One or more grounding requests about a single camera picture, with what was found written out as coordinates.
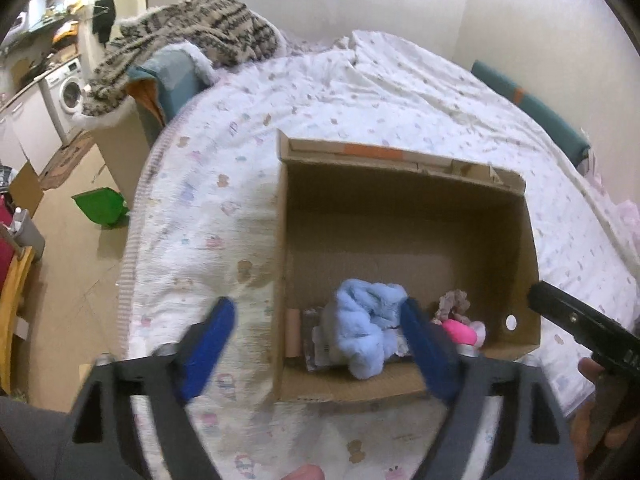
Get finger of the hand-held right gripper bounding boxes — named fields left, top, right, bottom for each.
left=527, top=280, right=640, bottom=377

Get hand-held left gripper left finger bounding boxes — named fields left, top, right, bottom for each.
left=69, top=296, right=237, bottom=480

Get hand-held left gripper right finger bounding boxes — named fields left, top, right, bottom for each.
left=400, top=297, right=577, bottom=480

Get pink soft toy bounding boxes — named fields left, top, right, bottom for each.
left=442, top=320, right=477, bottom=347

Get light blue fluffy cloth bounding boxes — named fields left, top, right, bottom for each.
left=320, top=279, right=409, bottom=380

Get brown cardboard tube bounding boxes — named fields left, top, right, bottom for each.
left=285, top=308, right=302, bottom=359

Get person's right hand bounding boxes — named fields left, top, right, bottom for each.
left=574, top=357, right=637, bottom=467

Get person's left hand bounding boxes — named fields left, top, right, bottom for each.
left=281, top=464, right=327, bottom=480

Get brown fuzzy scrunchie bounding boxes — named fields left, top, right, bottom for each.
left=433, top=289, right=474, bottom=324

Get clear plastic packet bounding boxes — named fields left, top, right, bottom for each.
left=302, top=307, right=352, bottom=372

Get pale pink cloth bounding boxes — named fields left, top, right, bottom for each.
left=594, top=174, right=640, bottom=242

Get green dustpan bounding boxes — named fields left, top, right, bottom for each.
left=71, top=186, right=132, bottom=231

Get person's grey trouser leg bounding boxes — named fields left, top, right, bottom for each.
left=0, top=394, right=103, bottom=480

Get yellow wooden chair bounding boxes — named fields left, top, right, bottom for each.
left=0, top=245, right=37, bottom=397

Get grey bin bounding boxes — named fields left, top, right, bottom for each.
left=7, top=207, right=47, bottom=262

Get tall cardboard box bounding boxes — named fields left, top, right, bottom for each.
left=90, top=101, right=157, bottom=207

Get teal headboard cushion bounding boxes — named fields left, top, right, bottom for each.
left=470, top=59, right=592, bottom=169

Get brown patterned rug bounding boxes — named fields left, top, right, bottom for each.
left=37, top=130, right=97, bottom=192

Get teal cushion with fluffy trim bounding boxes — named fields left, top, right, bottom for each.
left=125, top=42, right=222, bottom=129

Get white kitchen cabinets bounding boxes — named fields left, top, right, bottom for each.
left=0, top=84, right=64, bottom=177

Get white washing machine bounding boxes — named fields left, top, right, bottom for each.
left=41, top=57, right=87, bottom=134

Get striped knitted blanket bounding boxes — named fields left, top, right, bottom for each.
left=81, top=0, right=282, bottom=119

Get dark hanging garment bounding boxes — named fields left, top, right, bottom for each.
left=92, top=0, right=117, bottom=44

